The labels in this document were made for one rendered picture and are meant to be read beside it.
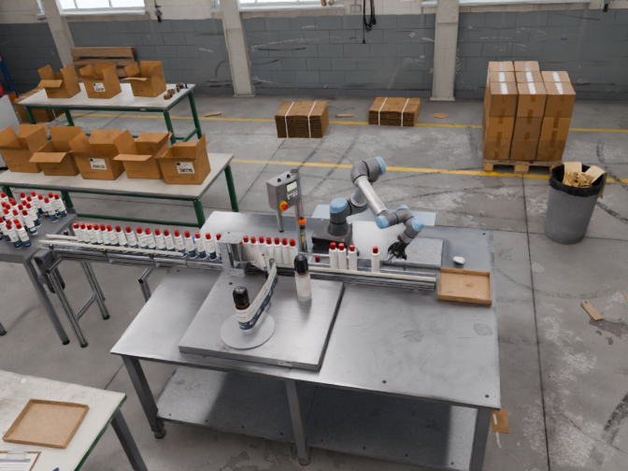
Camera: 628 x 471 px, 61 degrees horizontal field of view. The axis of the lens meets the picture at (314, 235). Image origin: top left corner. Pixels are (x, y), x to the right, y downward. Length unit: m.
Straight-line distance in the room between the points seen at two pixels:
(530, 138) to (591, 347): 2.69
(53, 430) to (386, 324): 1.80
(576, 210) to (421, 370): 2.69
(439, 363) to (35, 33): 9.47
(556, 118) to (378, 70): 3.19
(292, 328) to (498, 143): 3.90
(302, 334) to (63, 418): 1.29
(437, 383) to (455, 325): 0.43
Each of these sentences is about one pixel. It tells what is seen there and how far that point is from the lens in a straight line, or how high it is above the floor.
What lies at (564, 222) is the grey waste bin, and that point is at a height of 0.23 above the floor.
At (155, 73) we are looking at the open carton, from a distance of 7.18.
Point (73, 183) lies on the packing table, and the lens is 5.39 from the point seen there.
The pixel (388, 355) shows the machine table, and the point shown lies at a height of 0.83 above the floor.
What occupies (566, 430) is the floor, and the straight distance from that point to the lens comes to 3.83.
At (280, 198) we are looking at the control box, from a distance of 3.18.
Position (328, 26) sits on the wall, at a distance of 8.43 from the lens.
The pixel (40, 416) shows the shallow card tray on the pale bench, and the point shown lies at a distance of 3.18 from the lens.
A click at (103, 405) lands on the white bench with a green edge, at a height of 0.80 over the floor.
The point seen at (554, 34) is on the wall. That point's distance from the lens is 8.26.
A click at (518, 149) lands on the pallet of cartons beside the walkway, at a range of 6.31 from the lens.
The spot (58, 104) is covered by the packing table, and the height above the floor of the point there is 0.78.
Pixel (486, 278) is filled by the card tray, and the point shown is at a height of 0.83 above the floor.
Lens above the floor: 2.98
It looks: 34 degrees down
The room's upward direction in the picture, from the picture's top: 6 degrees counter-clockwise
